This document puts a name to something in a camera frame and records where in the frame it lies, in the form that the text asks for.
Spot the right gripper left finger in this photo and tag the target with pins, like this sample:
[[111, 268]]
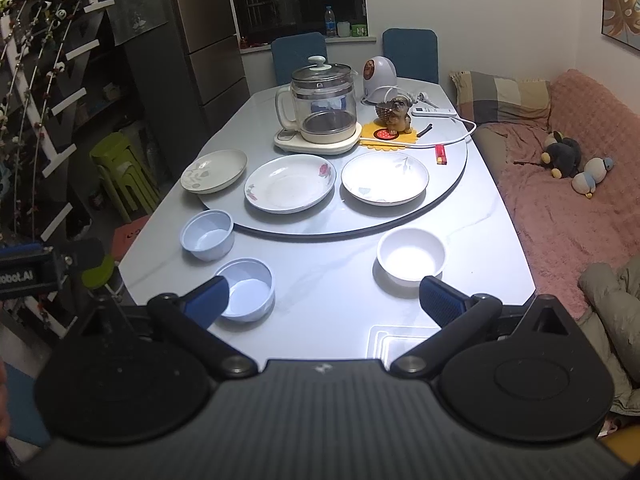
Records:
[[184, 322]]

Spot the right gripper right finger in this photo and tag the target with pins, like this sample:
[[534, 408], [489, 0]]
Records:
[[463, 321]]

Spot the pale blue bowl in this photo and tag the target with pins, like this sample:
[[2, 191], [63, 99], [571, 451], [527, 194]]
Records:
[[208, 236], [251, 290]]

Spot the white bowl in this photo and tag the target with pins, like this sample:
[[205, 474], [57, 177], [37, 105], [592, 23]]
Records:
[[408, 255]]

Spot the green leaf pattern plate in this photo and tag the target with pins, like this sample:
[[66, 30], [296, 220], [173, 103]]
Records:
[[213, 172]]

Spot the white plate brown rim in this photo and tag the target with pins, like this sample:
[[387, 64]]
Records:
[[385, 179]]

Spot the person left hand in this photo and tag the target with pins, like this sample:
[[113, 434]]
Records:
[[5, 419]]

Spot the orange box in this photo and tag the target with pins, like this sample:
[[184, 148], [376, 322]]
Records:
[[125, 235]]

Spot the green stacked stools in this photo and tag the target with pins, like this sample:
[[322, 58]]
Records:
[[127, 180]]

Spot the pink sofa cover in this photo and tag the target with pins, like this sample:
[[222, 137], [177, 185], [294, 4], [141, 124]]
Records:
[[561, 231]]

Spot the olive green jacket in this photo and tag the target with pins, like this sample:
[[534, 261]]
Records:
[[611, 324]]

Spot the red lighter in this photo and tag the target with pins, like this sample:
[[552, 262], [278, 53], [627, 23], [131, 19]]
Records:
[[441, 157]]

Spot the red flower pattern plate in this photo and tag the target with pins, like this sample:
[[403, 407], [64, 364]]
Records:
[[290, 184]]

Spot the black plush toy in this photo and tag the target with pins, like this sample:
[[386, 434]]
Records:
[[562, 155]]

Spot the round lazy susan turntable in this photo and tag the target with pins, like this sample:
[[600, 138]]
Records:
[[251, 130]]

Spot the brown hair clip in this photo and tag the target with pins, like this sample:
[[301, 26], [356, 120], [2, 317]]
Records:
[[423, 132]]

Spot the blue white plush toy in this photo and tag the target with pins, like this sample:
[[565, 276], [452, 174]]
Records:
[[594, 172]]

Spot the cream kettle base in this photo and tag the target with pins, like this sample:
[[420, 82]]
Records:
[[293, 142]]

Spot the yellow sunflower coaster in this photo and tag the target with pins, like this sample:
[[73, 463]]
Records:
[[376, 136]]

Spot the white remote control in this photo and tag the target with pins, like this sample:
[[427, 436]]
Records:
[[437, 112]]

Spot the brown dog figurine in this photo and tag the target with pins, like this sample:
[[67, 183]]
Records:
[[394, 114]]

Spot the plaid pillow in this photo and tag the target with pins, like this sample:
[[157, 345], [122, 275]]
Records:
[[485, 99]]

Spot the dark refrigerator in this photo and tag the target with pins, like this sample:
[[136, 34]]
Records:
[[187, 66]]

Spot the glass electric kettle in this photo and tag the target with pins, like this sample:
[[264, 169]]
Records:
[[319, 103]]

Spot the white round appliance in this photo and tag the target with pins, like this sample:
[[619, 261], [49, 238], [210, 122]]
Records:
[[379, 80]]

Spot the white lattice shelf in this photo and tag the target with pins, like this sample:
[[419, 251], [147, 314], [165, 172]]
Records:
[[45, 49]]

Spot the blue chair right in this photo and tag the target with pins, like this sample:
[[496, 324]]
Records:
[[414, 52]]

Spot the blue chair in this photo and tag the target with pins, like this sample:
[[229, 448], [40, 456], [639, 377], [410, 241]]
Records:
[[414, 52], [292, 52]]

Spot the blue chair left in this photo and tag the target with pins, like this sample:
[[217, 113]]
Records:
[[292, 52]]

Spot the green box on sill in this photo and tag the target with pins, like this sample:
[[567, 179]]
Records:
[[359, 30]]

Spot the white cup on sill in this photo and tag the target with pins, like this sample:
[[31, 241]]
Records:
[[343, 29]]

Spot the plastic water bottle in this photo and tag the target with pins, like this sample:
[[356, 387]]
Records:
[[330, 21]]

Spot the wall painting gold leaf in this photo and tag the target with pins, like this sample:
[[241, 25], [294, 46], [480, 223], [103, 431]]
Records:
[[620, 21]]

